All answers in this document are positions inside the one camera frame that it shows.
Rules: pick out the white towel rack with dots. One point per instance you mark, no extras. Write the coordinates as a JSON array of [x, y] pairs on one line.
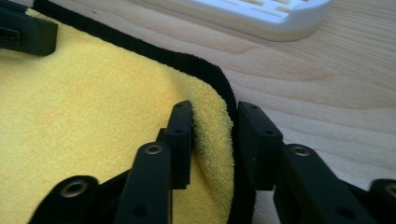
[[249, 15]]

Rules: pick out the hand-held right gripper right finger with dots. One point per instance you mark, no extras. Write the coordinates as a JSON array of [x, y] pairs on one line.
[[295, 186]]

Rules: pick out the yellow cloth with black border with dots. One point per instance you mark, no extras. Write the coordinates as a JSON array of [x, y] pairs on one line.
[[77, 124]]

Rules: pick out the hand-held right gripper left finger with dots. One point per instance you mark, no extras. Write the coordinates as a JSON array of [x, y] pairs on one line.
[[149, 186]]

